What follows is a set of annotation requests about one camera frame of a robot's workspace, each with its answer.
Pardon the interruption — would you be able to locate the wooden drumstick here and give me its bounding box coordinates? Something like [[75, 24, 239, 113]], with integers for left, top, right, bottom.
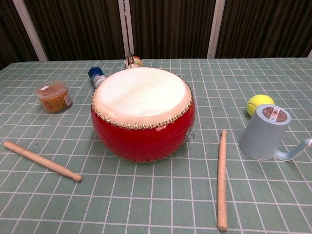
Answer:
[[216, 130, 228, 231], [3, 141, 83, 182]]

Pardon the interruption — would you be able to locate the red drum with white skin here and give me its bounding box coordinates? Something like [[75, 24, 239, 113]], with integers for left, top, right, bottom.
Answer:
[[90, 67, 195, 163]]

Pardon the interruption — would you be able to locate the green grid cutting mat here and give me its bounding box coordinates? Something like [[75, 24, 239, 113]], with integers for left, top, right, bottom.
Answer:
[[0, 56, 312, 234]]

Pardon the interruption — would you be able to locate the bottle with blue cap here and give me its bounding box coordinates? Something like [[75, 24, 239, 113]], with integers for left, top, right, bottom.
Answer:
[[88, 66, 107, 88]]

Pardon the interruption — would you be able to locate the dark corrugated partition panel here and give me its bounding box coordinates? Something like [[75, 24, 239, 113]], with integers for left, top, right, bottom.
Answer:
[[127, 0, 217, 59], [214, 0, 312, 59], [23, 0, 126, 61], [0, 0, 40, 70]]

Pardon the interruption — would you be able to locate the clear jar of rubber bands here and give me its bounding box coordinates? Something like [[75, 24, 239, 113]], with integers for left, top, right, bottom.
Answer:
[[35, 79, 74, 114]]

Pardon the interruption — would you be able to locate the yellow tennis ball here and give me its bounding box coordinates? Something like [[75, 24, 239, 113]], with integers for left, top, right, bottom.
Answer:
[[247, 94, 275, 119]]

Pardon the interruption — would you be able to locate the light blue plastic mug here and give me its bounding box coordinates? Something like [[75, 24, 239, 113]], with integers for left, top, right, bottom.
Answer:
[[238, 104, 312, 162]]

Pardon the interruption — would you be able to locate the white partition frame post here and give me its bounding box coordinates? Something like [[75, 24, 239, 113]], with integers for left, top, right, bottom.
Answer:
[[117, 0, 135, 59], [12, 0, 48, 61], [207, 0, 226, 59]]

